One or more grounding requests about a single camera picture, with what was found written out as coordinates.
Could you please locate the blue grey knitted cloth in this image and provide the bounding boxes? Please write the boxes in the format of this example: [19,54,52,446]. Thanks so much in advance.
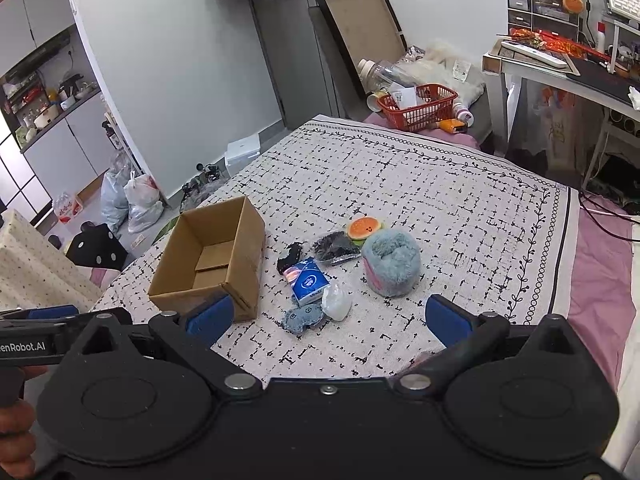
[282,302,324,336]

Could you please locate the fluffy blue plush hat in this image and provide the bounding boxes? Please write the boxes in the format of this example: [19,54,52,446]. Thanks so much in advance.
[361,229,421,298]

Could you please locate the blue tissue pack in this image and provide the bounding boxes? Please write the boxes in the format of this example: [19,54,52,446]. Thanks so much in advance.
[283,258,330,307]

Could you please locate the black beads plastic bag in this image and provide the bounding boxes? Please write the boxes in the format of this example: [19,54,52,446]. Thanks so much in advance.
[311,231,360,266]

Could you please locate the person's left hand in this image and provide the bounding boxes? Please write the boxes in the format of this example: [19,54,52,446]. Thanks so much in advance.
[0,365,48,479]

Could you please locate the cream dotted cloth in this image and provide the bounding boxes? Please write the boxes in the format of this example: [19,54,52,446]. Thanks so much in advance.
[0,209,102,312]

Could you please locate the brown cardboard box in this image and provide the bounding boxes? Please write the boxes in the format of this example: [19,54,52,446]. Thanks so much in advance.
[148,196,266,323]

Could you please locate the black dotted cushion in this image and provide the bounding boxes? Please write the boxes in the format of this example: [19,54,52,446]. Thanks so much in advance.
[65,223,128,271]

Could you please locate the water bottle pack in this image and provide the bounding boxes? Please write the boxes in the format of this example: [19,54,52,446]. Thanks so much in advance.
[52,192,84,224]

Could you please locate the black lace fabric piece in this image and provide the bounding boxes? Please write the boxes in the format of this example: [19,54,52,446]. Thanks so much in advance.
[277,242,304,275]

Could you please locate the black white patterned blanket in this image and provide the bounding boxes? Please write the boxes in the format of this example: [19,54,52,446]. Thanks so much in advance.
[92,112,582,380]

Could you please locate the grey plastic garbage bag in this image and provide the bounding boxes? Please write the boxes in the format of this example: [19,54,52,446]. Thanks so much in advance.
[100,168,129,234]

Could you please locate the burger shaped squishy toy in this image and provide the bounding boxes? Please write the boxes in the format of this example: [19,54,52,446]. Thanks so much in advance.
[346,217,384,246]

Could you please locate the white red plastic bag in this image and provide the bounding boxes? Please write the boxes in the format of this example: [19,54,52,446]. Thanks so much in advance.
[124,171,165,234]

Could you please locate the white box on floor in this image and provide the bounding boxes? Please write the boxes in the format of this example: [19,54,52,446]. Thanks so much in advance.
[224,133,262,177]

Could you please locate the red plastic basket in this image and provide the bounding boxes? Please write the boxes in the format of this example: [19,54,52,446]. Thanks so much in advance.
[378,84,458,132]

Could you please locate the paper cup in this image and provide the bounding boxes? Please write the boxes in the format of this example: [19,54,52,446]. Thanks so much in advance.
[366,91,387,113]

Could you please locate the clear plastic bottle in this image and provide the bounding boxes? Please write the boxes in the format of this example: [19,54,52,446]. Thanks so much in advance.
[357,58,395,93]

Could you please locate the white desk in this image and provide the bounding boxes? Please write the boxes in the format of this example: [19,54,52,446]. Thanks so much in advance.
[482,39,640,176]

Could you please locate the grey drawer organizer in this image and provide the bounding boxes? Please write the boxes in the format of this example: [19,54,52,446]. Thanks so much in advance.
[506,0,579,41]

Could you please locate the brown framed board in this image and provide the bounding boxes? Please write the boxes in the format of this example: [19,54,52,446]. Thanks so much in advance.
[316,0,408,98]

